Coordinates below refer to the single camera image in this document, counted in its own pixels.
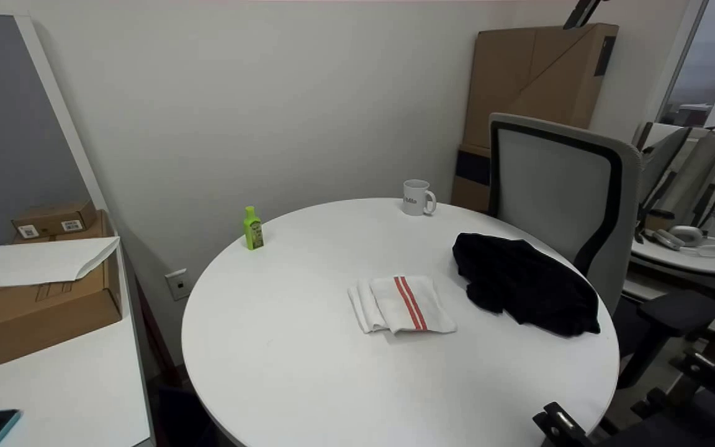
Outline black metal frame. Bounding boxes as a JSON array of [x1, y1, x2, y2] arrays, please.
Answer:
[[533, 350, 715, 447]]

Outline white mug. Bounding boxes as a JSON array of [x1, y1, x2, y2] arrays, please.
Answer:
[[402, 179, 438, 217]]

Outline small cardboard box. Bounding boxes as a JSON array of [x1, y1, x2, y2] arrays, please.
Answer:
[[11, 200, 98, 240]]

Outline brown cup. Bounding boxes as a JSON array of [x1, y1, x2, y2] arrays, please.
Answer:
[[643, 210, 677, 234]]

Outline large cardboard box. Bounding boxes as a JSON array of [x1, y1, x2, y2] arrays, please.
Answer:
[[0, 210, 124, 365]]

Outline green plastic bottle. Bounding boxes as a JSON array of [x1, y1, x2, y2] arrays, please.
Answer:
[[243, 205, 265, 251]]

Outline black cloth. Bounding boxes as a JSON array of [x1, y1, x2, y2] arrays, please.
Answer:
[[452, 233, 601, 338]]

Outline white desk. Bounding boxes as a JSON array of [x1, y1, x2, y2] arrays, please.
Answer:
[[0, 237, 155, 447]]

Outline white headphones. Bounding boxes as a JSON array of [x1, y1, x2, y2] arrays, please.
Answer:
[[642, 225, 715, 258]]

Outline grey and white office chair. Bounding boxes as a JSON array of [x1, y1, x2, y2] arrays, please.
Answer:
[[488, 112, 715, 389]]

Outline white towel with red stripes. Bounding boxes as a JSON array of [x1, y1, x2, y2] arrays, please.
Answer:
[[348, 276, 457, 335]]

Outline window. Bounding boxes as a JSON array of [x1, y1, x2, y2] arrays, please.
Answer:
[[658, 0, 715, 129]]

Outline round white side table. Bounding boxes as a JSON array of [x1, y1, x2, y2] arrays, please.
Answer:
[[623, 236, 715, 302]]

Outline white paper envelope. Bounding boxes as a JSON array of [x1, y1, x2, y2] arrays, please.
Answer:
[[0, 236, 121, 294]]

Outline flat cardboard box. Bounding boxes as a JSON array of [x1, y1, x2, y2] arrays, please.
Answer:
[[451, 23, 619, 215]]

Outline grey partition panel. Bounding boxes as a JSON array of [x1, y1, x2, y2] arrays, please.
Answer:
[[0, 12, 116, 250]]

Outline white wall socket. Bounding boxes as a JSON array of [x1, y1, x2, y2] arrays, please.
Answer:
[[165, 268, 192, 302]]

